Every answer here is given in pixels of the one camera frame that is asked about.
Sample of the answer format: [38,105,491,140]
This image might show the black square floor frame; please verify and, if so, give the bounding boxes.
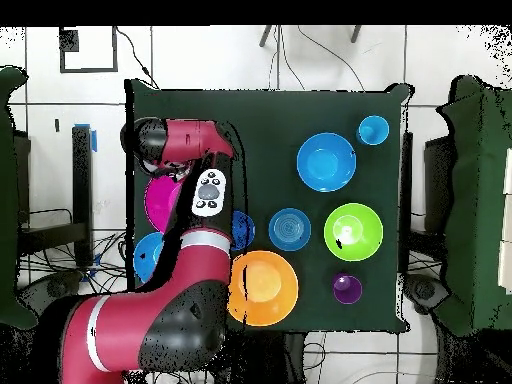
[58,25,120,74]

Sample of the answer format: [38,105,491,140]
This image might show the black floor cable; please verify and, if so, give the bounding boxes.
[296,25,366,92]
[114,26,160,90]

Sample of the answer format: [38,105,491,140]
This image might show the orange bowl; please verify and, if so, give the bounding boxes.
[227,250,300,327]

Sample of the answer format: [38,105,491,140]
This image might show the grey chair base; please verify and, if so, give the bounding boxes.
[403,273,449,315]
[17,271,85,317]

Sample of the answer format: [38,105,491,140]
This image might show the camera tripod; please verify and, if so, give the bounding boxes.
[258,25,363,48]

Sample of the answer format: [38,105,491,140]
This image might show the small dark blue bowl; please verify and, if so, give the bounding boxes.
[231,210,256,251]

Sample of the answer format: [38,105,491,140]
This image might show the purple cup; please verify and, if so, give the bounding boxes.
[331,272,364,306]

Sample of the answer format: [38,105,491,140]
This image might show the lime green bowl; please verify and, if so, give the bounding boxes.
[323,202,384,262]

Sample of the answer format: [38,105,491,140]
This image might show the pink bowl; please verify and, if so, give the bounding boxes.
[143,175,189,235]

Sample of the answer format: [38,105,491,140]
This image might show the tangled floor cables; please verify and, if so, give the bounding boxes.
[19,231,129,293]

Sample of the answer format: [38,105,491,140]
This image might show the dark green tablecloth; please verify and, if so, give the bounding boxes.
[124,77,415,335]

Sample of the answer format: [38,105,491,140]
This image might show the black stand post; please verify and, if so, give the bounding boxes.
[17,123,98,269]
[397,131,415,275]

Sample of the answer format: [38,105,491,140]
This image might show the large blue bowl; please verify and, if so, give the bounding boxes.
[296,132,358,194]
[132,231,165,283]

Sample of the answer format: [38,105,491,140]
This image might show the green cloth covered table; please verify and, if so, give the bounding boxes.
[433,74,512,337]
[0,65,39,331]

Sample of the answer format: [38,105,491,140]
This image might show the light blue cup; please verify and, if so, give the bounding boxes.
[355,114,391,147]

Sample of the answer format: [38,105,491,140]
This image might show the small light blue bowl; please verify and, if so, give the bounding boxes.
[268,207,312,253]

